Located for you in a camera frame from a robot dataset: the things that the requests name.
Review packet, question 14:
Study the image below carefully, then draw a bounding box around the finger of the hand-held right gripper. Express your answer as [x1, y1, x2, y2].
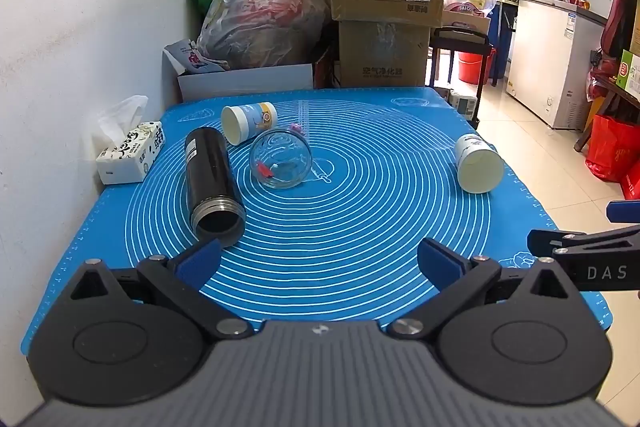
[606, 199, 640, 223]
[527, 224, 640, 258]

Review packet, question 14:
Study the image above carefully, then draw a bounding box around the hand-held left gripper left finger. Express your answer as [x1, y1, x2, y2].
[66, 238, 254, 341]

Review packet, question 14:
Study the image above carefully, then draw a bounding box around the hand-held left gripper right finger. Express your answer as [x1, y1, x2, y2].
[387, 237, 581, 341]

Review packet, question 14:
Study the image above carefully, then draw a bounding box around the black thermos cup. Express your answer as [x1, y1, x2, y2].
[184, 127, 247, 249]

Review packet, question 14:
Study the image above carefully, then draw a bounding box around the white blue paper cup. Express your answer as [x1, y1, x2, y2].
[454, 133, 505, 194]

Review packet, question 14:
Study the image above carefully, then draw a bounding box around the clear glass cup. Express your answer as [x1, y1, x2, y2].
[249, 130, 314, 190]

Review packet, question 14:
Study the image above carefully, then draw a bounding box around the cartoon print paper cup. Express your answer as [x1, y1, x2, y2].
[220, 102, 277, 146]

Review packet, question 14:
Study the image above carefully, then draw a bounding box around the red shopping bag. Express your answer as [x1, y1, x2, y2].
[584, 114, 640, 183]

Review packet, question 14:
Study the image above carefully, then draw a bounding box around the blue silicone baking mat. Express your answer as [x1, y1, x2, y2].
[20, 87, 614, 358]

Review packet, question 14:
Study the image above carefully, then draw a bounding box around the white tissue box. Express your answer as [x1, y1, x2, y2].
[95, 95, 165, 185]

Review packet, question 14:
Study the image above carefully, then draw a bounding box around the green white carton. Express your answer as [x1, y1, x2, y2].
[615, 49, 640, 96]

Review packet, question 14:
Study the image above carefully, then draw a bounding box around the white appliance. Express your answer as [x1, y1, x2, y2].
[449, 89, 479, 118]

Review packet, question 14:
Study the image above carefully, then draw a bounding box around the white chest freezer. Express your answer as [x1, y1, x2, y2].
[505, 0, 609, 130]

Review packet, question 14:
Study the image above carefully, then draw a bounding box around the white cardboard box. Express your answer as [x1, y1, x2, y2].
[177, 63, 317, 102]

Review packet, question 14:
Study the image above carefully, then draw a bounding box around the red bucket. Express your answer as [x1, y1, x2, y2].
[457, 49, 497, 86]

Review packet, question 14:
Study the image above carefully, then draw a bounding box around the dark red cloth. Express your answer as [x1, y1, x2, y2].
[599, 0, 640, 58]

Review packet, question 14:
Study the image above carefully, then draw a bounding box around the printed grey pouch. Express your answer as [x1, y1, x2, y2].
[163, 39, 232, 76]

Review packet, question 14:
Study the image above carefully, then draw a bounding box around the black stool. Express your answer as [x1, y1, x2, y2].
[428, 28, 494, 120]

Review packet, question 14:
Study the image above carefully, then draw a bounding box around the flat box with pink print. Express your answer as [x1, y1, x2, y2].
[441, 4, 492, 33]

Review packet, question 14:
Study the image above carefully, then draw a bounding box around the clear plastic bag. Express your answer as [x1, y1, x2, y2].
[196, 0, 332, 70]

